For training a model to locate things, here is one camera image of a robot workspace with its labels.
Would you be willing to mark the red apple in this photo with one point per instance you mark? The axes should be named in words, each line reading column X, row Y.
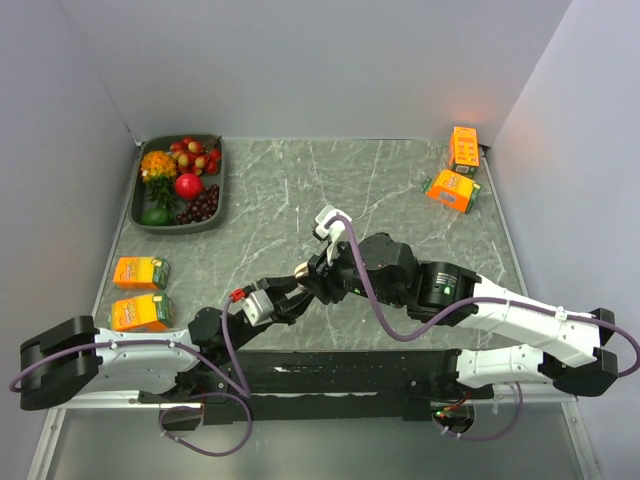
column 188, row 186

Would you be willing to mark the red lychee bunch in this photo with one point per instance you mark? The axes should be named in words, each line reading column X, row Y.
column 198, row 157

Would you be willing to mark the orange juice box far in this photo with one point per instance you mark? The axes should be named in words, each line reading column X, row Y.
column 464, row 157

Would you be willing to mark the beige earbud charging case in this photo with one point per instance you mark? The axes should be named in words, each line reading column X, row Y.
column 301, row 274

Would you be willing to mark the green avocado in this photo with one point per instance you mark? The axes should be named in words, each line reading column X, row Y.
column 157, row 217

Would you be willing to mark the dark grape bunch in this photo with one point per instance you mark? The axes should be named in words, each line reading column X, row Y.
column 202, row 207

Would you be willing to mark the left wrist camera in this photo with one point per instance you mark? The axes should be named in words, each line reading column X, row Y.
column 255, row 304

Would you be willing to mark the orange juice box left upper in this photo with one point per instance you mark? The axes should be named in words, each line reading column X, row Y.
column 141, row 273

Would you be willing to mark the grey fruit tray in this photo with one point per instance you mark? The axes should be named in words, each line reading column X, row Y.
column 139, row 201

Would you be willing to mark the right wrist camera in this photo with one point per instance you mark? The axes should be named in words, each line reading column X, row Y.
column 331, row 232

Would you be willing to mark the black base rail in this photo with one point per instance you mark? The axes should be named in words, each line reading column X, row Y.
column 314, row 385

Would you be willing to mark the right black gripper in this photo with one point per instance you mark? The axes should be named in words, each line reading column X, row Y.
column 321, row 280

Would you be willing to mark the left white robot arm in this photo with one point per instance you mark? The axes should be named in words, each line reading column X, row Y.
column 75, row 357

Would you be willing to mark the orange juice box left lower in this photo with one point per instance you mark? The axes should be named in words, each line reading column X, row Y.
column 151, row 312

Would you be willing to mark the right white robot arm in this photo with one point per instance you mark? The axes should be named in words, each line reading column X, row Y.
column 564, row 350

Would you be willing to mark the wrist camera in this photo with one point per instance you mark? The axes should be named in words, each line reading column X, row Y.
column 255, row 304
column 331, row 232

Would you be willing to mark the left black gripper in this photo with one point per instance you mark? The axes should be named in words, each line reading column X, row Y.
column 287, row 310

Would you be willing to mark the orange juice box tilted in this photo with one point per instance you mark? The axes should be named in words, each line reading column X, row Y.
column 453, row 190

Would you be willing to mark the orange pineapple toy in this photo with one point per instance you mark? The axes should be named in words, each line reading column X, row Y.
column 158, row 173

